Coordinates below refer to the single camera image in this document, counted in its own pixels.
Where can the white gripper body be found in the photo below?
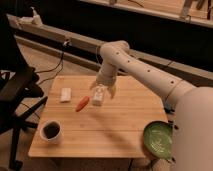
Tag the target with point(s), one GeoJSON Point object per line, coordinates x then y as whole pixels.
{"type": "Point", "coordinates": [108, 81]}

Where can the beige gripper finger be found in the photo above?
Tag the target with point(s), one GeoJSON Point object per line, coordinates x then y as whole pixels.
{"type": "Point", "coordinates": [112, 91]}
{"type": "Point", "coordinates": [93, 85]}

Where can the red pepper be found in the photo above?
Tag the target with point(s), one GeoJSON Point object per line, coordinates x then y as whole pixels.
{"type": "Point", "coordinates": [82, 103]}

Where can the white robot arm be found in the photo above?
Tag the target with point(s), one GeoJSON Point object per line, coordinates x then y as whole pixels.
{"type": "Point", "coordinates": [192, 137]}

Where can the white plastic bottle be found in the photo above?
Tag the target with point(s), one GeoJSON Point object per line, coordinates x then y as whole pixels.
{"type": "Point", "coordinates": [98, 96]}

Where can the white rectangular block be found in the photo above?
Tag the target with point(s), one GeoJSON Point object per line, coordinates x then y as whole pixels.
{"type": "Point", "coordinates": [65, 95]}

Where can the blue box on floor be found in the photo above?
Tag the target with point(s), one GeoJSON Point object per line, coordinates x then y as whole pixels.
{"type": "Point", "coordinates": [167, 108]}

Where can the green plate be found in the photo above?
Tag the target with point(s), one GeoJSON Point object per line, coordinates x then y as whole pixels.
{"type": "Point", "coordinates": [157, 138]}

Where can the white cup with dark liquid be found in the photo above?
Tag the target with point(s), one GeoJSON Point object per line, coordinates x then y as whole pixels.
{"type": "Point", "coordinates": [51, 132]}

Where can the black office chair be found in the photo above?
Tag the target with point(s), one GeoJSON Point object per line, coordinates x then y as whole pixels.
{"type": "Point", "coordinates": [17, 81]}

